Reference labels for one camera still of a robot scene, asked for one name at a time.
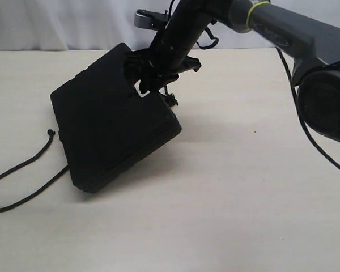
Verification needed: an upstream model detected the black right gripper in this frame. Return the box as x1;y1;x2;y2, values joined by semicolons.
124;16;204;94

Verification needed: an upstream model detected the black plastic case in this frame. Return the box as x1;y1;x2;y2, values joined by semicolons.
50;43;181;193

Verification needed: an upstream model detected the white curtain backdrop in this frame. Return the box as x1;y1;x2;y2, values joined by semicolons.
0;1;340;51

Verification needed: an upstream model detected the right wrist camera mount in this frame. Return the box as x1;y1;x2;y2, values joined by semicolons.
134;9;169;31

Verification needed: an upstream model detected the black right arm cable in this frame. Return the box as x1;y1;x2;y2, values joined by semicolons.
274;46;340;181

